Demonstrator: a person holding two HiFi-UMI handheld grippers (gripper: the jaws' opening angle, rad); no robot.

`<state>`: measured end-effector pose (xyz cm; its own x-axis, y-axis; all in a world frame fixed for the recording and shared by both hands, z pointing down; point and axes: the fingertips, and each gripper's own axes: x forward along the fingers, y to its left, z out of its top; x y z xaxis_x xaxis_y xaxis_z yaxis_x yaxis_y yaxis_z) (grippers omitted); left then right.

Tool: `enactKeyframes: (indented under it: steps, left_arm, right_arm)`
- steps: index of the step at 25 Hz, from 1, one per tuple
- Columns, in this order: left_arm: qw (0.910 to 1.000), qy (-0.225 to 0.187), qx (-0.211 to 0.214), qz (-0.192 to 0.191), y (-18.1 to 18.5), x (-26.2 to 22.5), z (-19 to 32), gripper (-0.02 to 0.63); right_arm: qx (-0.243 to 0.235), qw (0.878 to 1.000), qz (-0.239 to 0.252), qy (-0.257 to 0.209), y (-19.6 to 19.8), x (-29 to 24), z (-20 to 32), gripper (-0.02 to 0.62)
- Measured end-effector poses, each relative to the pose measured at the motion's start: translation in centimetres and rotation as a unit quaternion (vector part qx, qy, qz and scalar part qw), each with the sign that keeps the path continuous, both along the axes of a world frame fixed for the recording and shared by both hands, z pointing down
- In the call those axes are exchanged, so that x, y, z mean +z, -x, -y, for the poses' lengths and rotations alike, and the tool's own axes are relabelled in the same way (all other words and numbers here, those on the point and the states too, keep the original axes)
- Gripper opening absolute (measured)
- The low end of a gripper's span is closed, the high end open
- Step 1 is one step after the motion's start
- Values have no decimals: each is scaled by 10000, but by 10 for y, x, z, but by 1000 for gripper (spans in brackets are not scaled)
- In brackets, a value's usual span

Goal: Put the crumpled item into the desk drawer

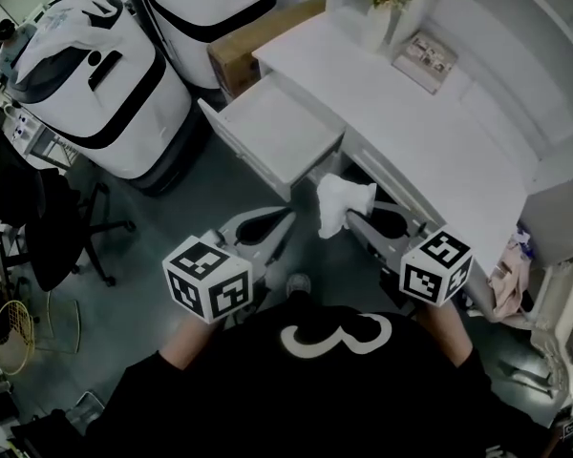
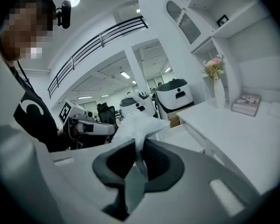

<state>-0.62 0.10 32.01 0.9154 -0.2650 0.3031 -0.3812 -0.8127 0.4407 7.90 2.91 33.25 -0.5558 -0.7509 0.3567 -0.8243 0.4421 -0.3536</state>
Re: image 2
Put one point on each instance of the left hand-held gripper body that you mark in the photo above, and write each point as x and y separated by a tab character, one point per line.
84	125

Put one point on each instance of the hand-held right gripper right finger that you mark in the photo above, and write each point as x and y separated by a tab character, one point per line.
163	164

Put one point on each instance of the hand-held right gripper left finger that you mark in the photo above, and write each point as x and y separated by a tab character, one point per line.
115	162

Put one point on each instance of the white item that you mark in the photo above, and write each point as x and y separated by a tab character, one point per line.
142	129

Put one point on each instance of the white desk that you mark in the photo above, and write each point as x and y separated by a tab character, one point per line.
242	139

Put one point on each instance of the black office chair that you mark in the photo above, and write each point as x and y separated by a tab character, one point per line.
107	114

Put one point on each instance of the brown cardboard box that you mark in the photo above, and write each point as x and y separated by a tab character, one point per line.
173	120

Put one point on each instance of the person's black shirt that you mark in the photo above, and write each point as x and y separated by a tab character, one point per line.
35	115

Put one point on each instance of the small white black robot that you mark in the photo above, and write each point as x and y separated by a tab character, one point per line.
137	104

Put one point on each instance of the large white black robot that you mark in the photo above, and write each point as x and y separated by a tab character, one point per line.
175	97

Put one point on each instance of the black metal railing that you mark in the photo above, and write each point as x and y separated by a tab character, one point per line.
88	52

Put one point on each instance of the white vase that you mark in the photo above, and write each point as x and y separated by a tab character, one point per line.
219	93

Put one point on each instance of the ceiling air conditioner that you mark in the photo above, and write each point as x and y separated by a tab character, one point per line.
146	51

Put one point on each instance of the grey hardcover book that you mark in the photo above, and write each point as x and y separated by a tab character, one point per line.
246	104

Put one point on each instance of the pink flower bouquet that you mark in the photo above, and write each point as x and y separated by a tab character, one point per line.
214	66

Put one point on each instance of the person's head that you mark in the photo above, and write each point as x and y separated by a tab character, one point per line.
25	27

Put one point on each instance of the arched glass cabinet door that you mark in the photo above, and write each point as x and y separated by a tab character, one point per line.
183	21

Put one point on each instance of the white shelf unit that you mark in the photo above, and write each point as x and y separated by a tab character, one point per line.
224	31

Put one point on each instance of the black head camera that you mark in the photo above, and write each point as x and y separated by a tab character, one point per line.
65	14

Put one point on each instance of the small black picture frame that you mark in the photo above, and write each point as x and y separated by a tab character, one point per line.
222	20

